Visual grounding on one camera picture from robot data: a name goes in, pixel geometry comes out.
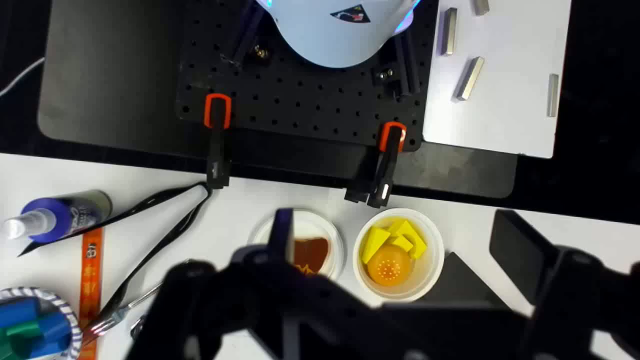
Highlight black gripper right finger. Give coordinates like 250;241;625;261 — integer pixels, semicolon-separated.
488;208;640;360

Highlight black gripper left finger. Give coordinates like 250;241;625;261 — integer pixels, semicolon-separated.
123;208;303;360

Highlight silver metal fork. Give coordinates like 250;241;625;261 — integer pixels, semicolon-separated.
82;282;163;340

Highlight blue rimmed plate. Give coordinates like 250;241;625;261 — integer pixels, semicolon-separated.
0;283;84;360

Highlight brown toy food piece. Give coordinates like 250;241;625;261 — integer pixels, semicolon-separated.
289;234;331;276

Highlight white bowl brown food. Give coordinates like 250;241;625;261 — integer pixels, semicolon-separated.
248;205;347;283

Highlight blue toy block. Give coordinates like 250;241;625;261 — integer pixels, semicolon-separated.
0;296;71;360

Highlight white bowl yellow toys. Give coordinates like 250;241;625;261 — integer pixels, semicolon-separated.
350;205;447;304

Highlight green toy block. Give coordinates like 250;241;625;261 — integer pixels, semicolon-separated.
4;319;43;343

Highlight yellow toy block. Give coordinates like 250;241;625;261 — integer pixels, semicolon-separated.
359;223;391;267
388;217;429;261

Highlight orange toy ball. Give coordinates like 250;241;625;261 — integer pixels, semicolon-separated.
366;241;410;283

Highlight white flat board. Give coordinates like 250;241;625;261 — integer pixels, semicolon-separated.
421;0;573;159

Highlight black strap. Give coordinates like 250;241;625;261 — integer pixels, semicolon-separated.
16;182;212;324

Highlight orange printed strap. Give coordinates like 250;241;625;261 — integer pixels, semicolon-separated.
76;226;107;360

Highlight black clamp orange handle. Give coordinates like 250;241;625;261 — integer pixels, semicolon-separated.
341;120;410;209
201;91;235;192

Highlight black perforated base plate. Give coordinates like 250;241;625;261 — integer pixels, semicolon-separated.
176;0;432;151

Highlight thin white cable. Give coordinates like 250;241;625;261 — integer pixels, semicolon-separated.
0;53;47;95

